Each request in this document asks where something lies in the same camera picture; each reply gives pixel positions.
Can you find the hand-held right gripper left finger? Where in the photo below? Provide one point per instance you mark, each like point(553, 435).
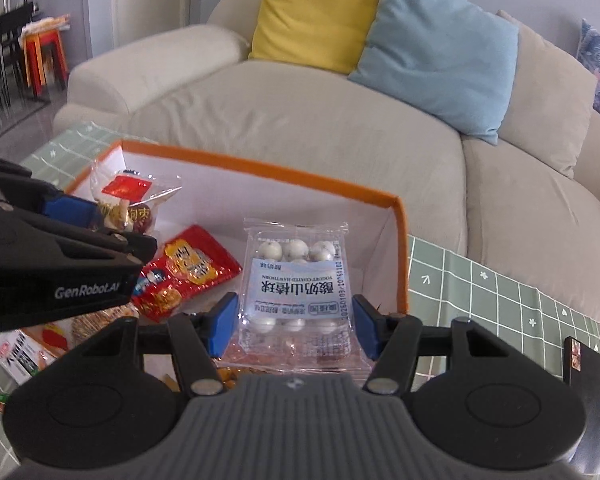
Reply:
point(222, 325)

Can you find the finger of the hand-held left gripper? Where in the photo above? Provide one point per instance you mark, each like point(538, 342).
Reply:
point(72, 210)
point(130, 246)

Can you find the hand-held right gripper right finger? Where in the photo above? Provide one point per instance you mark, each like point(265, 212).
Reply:
point(367, 327)

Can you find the bone-shaped packet of orange snacks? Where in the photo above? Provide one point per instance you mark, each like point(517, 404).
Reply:
point(230, 374)

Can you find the clear date walnut packet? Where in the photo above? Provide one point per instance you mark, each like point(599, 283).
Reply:
point(130, 190)

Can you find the large red snack packet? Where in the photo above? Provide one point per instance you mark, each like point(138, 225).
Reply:
point(190, 265)

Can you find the white snack packet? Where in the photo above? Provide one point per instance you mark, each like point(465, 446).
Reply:
point(20, 355)

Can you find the striped cracker packet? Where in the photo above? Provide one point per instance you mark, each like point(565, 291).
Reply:
point(100, 322)

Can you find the clear packet of white balls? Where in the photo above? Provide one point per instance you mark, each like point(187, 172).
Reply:
point(295, 285)

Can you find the orange cardboard box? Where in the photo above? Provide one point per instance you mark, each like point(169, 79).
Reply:
point(330, 240)

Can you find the red plastic stool stack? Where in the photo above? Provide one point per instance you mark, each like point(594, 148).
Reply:
point(45, 52)

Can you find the black dining chair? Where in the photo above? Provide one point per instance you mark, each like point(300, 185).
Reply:
point(5, 60)

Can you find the cream cloth bundle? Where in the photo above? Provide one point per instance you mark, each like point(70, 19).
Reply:
point(45, 25)

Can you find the beige sofa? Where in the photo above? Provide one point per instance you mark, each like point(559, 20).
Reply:
point(280, 125)

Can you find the white door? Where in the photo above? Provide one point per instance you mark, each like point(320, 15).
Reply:
point(130, 5)

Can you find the black notebook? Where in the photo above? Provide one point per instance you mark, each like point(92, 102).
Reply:
point(592, 385)

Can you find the light blue cushion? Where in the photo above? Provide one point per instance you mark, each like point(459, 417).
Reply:
point(430, 55)

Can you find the beige cushion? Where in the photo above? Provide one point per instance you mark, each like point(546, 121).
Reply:
point(545, 110)

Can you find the yellow cushion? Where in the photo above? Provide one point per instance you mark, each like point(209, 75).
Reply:
point(315, 15)

